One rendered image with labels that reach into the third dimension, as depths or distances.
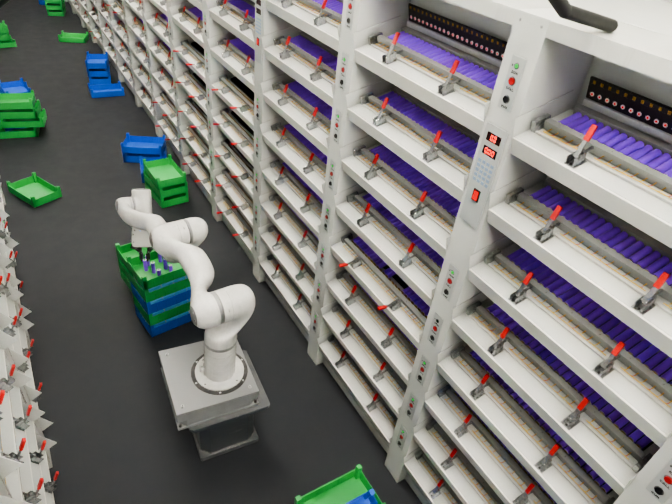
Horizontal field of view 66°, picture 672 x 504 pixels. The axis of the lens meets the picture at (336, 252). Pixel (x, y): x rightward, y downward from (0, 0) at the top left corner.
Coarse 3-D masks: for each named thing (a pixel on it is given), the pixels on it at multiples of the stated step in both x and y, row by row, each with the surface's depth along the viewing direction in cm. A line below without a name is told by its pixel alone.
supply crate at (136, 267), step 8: (128, 256) 251; (136, 256) 255; (144, 256) 258; (152, 256) 261; (128, 264) 252; (136, 264) 258; (160, 264) 260; (168, 264) 261; (176, 264) 262; (136, 272) 246; (144, 272) 254; (168, 272) 248; (176, 272) 251; (184, 272) 254; (144, 280) 241; (152, 280) 244; (160, 280) 247; (168, 280) 251; (144, 288) 244
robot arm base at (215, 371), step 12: (204, 348) 192; (204, 360) 196; (216, 360) 191; (228, 360) 193; (240, 360) 209; (204, 372) 200; (216, 372) 195; (228, 372) 198; (240, 372) 204; (204, 384) 197; (216, 384) 198; (228, 384) 199
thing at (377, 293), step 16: (336, 240) 215; (336, 256) 214; (352, 256) 209; (352, 272) 205; (368, 272) 202; (368, 288) 197; (384, 288) 195; (400, 288) 194; (384, 304) 190; (400, 320) 184; (416, 336) 178
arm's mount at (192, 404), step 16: (160, 352) 207; (176, 352) 208; (192, 352) 209; (240, 352) 213; (176, 368) 202; (192, 368) 203; (176, 384) 196; (192, 384) 198; (240, 384) 200; (176, 400) 191; (192, 400) 192; (208, 400) 193; (224, 400) 194; (240, 400) 199; (256, 400) 204; (176, 416) 187; (192, 416) 191; (208, 416) 195
